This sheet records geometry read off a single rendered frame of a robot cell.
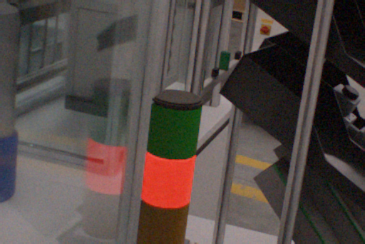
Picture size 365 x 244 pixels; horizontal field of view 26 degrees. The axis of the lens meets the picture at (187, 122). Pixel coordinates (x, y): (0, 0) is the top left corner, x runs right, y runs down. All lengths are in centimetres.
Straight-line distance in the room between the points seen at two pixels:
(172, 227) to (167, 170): 6
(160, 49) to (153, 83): 3
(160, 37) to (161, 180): 14
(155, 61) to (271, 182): 51
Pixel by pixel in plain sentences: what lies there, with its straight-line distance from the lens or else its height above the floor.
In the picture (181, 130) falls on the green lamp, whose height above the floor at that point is 139.
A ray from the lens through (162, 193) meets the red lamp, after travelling 76.
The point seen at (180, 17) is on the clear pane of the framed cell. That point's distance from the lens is 234.
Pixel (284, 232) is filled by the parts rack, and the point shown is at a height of 113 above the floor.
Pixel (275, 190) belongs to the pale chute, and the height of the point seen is 118.
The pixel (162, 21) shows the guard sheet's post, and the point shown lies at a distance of 73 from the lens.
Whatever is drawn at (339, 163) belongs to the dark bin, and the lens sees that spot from 124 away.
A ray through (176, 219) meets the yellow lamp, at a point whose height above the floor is 130.
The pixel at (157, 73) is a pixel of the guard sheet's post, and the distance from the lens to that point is 74.
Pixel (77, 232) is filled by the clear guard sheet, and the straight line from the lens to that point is 67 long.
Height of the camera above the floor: 162
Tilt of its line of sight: 18 degrees down
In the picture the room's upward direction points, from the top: 7 degrees clockwise
